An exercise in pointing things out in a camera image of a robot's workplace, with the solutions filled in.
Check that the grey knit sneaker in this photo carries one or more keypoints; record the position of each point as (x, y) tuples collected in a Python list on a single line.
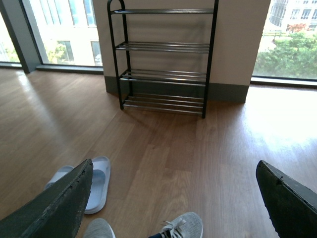
[(99, 228), (187, 225)]

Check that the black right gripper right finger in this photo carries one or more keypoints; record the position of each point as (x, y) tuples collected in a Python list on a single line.
[(292, 207)]

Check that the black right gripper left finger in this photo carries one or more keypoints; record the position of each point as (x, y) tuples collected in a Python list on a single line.
[(57, 212)]

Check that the black metal shoe rack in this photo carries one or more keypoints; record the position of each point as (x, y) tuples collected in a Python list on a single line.
[(126, 77)]

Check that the light blue slide slipper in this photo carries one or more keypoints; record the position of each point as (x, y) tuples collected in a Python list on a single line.
[(58, 175), (99, 187)]

